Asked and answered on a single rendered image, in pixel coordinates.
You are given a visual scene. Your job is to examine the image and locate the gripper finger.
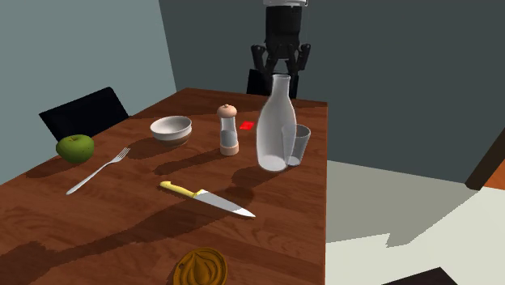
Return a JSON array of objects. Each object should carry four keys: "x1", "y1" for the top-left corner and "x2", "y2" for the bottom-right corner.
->
[
  {"x1": 288, "y1": 42, "x2": 312, "y2": 77},
  {"x1": 250, "y1": 44, "x2": 279, "y2": 75}
]

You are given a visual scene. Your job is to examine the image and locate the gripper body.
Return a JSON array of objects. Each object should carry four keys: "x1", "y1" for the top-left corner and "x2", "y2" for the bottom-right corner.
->
[{"x1": 264, "y1": 5, "x2": 303, "y2": 62}]

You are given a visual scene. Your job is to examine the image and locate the clear glass carafe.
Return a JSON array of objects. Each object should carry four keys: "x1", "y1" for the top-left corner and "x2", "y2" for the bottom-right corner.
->
[{"x1": 256, "y1": 73, "x2": 298, "y2": 172}]

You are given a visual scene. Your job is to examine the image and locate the wooden glass salt shaker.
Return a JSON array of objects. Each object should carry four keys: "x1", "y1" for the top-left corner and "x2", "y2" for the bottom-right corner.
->
[{"x1": 216, "y1": 104, "x2": 240, "y2": 157}]

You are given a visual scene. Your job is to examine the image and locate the clear drinking glass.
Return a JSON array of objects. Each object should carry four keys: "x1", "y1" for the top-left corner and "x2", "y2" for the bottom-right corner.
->
[{"x1": 281, "y1": 123, "x2": 312, "y2": 167}]

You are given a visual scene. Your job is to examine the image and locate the white and brown bowl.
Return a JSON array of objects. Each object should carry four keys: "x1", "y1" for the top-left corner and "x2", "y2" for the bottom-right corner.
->
[{"x1": 150, "y1": 115, "x2": 193, "y2": 147}]

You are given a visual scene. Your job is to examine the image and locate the black chair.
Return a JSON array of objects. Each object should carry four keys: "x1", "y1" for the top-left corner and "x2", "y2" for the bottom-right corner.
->
[{"x1": 38, "y1": 86, "x2": 130, "y2": 143}]

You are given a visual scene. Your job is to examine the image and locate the silver fork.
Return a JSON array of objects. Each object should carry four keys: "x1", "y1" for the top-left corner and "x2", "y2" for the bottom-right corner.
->
[{"x1": 66, "y1": 147, "x2": 132, "y2": 197}]

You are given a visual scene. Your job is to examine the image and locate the green apple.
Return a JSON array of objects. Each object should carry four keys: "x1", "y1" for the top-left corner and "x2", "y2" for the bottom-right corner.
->
[{"x1": 55, "y1": 134, "x2": 95, "y2": 165}]

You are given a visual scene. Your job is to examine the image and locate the brown wooden table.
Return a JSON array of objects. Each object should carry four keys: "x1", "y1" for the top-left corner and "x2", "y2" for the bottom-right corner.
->
[{"x1": 0, "y1": 87, "x2": 329, "y2": 285}]

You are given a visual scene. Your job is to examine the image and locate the wooden citrus juicer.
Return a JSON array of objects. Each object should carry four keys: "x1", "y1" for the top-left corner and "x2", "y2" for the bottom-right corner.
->
[{"x1": 172, "y1": 246, "x2": 229, "y2": 285}]

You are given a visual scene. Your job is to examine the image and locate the yellow handled kitchen knife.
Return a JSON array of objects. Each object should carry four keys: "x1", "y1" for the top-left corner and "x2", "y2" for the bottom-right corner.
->
[{"x1": 159, "y1": 181, "x2": 257, "y2": 219}]

